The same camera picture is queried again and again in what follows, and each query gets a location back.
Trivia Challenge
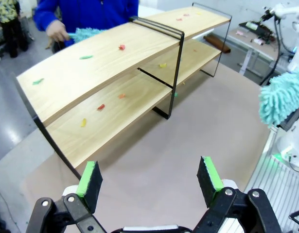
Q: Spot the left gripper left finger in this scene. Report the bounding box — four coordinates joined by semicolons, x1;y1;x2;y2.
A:
25;160;108;233

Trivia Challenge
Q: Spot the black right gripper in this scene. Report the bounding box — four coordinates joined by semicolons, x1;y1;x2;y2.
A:
277;106;299;132

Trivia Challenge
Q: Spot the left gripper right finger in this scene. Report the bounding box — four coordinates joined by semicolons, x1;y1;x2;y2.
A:
193;155;283;233

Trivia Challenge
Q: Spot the person's right hand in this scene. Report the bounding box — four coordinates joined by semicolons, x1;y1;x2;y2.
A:
46;19;70;44

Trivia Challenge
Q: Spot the black cable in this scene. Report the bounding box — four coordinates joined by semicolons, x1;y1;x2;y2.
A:
260;14;285;86

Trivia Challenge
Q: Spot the beige desk with white legs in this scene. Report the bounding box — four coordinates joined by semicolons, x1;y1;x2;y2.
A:
228;20;286;79

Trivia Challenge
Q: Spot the black device with green roller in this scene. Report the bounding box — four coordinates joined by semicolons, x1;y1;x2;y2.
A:
238;20;274;37

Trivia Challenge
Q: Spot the wooden shelf unit black frame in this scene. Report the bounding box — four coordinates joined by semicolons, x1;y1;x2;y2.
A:
133;2;233;89
14;16;185;180

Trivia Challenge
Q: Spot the person in blue jacket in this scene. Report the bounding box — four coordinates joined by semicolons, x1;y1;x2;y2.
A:
34;0;140;48

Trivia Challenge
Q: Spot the person in yellow patterned shirt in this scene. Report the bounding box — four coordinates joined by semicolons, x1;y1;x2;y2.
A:
0;0;30;59

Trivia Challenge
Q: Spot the teal microfibre duster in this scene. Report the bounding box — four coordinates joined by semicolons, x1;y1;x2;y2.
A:
258;67;299;129
68;27;104;45

